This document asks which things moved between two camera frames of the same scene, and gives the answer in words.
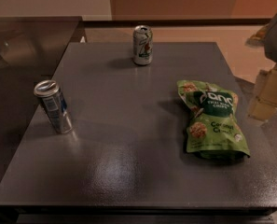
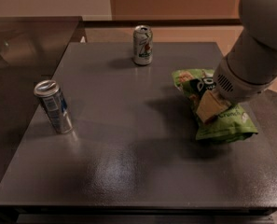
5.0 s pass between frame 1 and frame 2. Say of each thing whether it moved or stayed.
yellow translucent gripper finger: moved
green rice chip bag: moved
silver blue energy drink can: stayed
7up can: stayed
